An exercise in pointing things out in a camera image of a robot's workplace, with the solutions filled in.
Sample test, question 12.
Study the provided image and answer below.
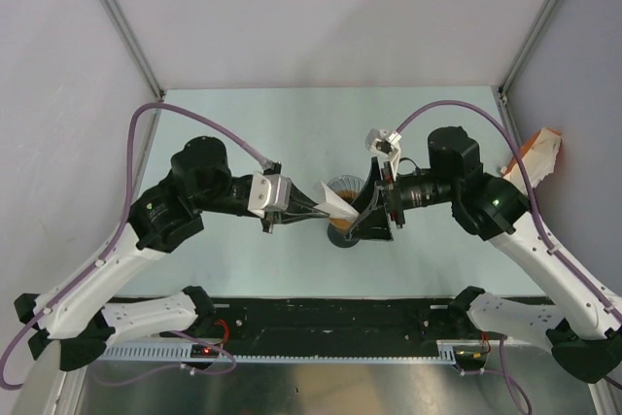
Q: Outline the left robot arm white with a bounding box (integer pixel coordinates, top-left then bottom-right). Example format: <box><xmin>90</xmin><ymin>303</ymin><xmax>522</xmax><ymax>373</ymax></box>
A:
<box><xmin>14</xmin><ymin>136</ymin><xmax>327</xmax><ymax>371</ymax></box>

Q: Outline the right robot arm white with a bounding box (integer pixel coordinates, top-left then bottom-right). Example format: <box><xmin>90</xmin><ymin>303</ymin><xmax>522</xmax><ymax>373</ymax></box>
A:
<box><xmin>344</xmin><ymin>126</ymin><xmax>621</xmax><ymax>384</ymax></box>

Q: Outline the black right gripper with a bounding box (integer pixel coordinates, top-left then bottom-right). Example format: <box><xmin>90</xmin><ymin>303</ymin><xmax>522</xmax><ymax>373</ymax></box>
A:
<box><xmin>344</xmin><ymin>156</ymin><xmax>458</xmax><ymax>241</ymax></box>

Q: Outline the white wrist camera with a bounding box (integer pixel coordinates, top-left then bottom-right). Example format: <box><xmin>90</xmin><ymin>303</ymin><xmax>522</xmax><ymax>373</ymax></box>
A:
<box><xmin>247</xmin><ymin>172</ymin><xmax>293</xmax><ymax>218</ymax></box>
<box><xmin>365</xmin><ymin>128</ymin><xmax>401</xmax><ymax>180</ymax></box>

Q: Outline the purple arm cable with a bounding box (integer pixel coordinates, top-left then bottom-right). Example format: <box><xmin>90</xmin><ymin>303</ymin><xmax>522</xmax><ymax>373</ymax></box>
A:
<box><xmin>0</xmin><ymin>102</ymin><xmax>281</xmax><ymax>390</ymax></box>
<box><xmin>396</xmin><ymin>100</ymin><xmax>622</xmax><ymax>411</ymax></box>

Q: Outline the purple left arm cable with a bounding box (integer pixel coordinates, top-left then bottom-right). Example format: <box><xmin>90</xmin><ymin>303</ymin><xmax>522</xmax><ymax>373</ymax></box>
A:
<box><xmin>0</xmin><ymin>102</ymin><xmax>281</xmax><ymax>390</ymax></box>

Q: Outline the smoked glass dripper cone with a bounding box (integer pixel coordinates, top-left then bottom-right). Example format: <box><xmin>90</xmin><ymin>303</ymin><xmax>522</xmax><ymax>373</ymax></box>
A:
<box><xmin>327</xmin><ymin>175</ymin><xmax>365</xmax><ymax>204</ymax></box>

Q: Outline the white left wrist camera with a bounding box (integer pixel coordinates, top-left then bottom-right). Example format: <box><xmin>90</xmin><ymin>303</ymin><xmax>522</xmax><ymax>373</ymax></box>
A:
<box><xmin>247</xmin><ymin>172</ymin><xmax>293</xmax><ymax>218</ymax></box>

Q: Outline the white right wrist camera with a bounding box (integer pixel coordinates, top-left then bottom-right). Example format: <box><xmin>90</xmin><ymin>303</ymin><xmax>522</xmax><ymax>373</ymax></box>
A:
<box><xmin>365</xmin><ymin>128</ymin><xmax>401</xmax><ymax>180</ymax></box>

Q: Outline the white paper coffee filter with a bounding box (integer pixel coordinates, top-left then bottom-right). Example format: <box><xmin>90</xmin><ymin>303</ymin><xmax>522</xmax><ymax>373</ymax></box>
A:
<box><xmin>314</xmin><ymin>181</ymin><xmax>359</xmax><ymax>221</ymax></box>

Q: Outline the grey slotted cable duct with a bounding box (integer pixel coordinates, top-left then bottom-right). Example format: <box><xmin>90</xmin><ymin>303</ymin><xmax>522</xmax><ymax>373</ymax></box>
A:
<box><xmin>98</xmin><ymin>341</ymin><xmax>456</xmax><ymax>365</ymax></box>

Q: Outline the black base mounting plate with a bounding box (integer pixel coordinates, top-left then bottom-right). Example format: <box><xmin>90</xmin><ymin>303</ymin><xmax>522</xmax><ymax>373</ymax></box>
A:
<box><xmin>186</xmin><ymin>297</ymin><xmax>484</xmax><ymax>356</ymax></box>

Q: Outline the wooden dripper collar ring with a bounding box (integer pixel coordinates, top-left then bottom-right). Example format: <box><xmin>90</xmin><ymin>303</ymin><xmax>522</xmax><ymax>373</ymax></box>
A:
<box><xmin>328</xmin><ymin>190</ymin><xmax>361</xmax><ymax>234</ymax></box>

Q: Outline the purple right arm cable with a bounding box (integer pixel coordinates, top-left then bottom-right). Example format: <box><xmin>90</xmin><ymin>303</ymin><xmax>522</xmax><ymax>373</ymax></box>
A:
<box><xmin>396</xmin><ymin>100</ymin><xmax>622</xmax><ymax>411</ymax></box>

